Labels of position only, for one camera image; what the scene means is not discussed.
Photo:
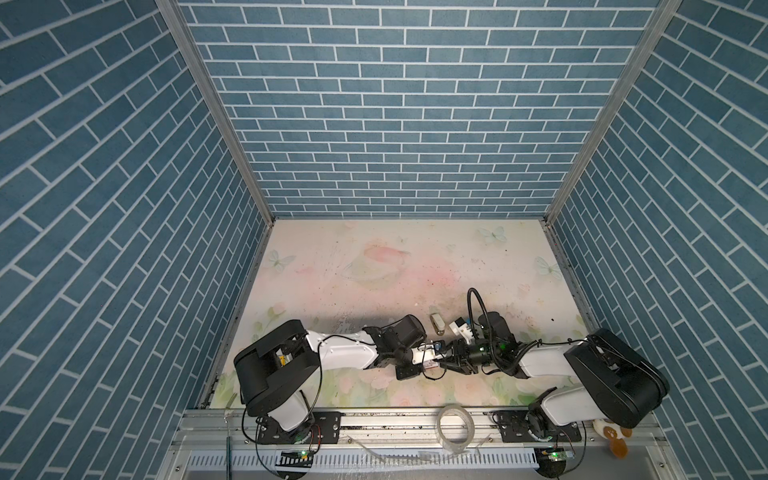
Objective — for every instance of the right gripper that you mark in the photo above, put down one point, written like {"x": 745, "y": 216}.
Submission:
{"x": 463, "y": 366}

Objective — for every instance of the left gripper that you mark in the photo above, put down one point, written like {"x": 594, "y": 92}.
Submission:
{"x": 415, "y": 370}

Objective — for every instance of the olive grey stapler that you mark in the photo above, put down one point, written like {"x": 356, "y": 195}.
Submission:
{"x": 438, "y": 323}

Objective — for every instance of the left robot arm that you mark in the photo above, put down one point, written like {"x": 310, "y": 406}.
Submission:
{"x": 272, "y": 370}

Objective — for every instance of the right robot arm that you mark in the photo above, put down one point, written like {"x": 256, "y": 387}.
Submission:
{"x": 613, "y": 381}

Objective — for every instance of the clear tape roll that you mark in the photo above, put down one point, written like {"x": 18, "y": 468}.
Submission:
{"x": 455, "y": 429}

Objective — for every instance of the plush toy animal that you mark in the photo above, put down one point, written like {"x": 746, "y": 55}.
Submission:
{"x": 615, "y": 435}

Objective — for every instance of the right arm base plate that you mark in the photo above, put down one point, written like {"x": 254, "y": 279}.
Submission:
{"x": 521, "y": 426}

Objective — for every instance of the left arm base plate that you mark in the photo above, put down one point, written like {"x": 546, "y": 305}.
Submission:
{"x": 323, "y": 427}

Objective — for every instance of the aluminium front rail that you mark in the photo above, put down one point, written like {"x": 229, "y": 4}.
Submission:
{"x": 401, "y": 443}

